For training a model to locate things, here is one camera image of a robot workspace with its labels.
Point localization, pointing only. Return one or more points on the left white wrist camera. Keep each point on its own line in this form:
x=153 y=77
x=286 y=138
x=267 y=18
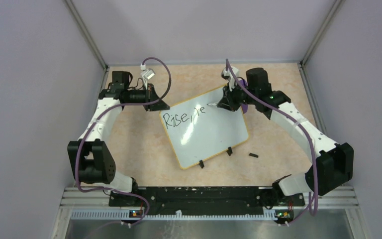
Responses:
x=146 y=75

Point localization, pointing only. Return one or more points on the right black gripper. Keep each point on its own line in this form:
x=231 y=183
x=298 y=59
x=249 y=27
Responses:
x=228 y=101

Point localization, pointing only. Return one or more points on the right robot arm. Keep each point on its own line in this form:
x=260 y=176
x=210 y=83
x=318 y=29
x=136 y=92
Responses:
x=332 y=163

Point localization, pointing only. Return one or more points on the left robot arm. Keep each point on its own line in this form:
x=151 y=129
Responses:
x=90 y=158

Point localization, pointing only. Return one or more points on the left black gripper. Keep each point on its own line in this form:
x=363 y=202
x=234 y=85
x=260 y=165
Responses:
x=150 y=93

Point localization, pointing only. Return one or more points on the black marker cap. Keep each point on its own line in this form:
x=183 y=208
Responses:
x=253 y=155

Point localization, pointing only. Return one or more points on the yellow-framed whiteboard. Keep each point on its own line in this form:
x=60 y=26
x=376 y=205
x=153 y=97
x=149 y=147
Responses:
x=198 y=132

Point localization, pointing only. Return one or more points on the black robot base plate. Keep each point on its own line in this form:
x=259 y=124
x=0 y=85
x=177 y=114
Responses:
x=207 y=201

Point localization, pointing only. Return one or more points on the purple eraser holder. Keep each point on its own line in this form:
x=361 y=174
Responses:
x=244 y=107

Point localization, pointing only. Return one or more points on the white cable duct rail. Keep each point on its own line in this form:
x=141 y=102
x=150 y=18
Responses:
x=126 y=215

